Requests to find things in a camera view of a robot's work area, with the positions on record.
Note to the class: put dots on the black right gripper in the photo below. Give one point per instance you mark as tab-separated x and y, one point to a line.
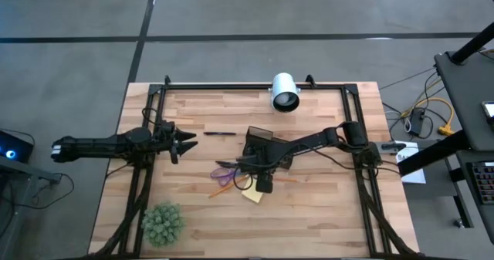
264	183

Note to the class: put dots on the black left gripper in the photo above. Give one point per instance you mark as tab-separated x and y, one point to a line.
166	140

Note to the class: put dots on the yellow sticky note pad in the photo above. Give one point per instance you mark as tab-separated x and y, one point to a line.
252	195

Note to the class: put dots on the orange pencil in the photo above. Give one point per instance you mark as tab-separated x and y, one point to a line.
227	186
287	180

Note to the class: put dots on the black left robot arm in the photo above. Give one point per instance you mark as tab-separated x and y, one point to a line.
92	146

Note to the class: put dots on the black mesh desk organizer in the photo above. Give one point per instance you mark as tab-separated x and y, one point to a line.
283	162

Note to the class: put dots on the green artificial plant ball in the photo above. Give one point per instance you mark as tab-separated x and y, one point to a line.
163	224

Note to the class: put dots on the white printed paper sheet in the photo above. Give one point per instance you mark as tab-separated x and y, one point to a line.
415	175

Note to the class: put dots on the black power adapter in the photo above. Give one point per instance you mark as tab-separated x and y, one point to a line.
416	122

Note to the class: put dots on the grey side stand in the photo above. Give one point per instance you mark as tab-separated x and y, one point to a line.
23	175

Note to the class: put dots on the black desk support beam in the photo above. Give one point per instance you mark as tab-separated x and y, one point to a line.
432	154

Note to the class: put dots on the black box with blue light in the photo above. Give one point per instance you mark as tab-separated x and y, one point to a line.
13	146

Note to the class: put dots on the black keyboard with coloured keys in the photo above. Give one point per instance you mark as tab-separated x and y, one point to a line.
484	183

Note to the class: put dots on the smartphone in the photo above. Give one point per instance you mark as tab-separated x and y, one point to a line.
489	111

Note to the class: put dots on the black aluminium table frame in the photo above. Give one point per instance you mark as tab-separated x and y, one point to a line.
251	86

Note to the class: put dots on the grey desk with black post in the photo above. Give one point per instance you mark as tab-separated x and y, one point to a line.
467	98

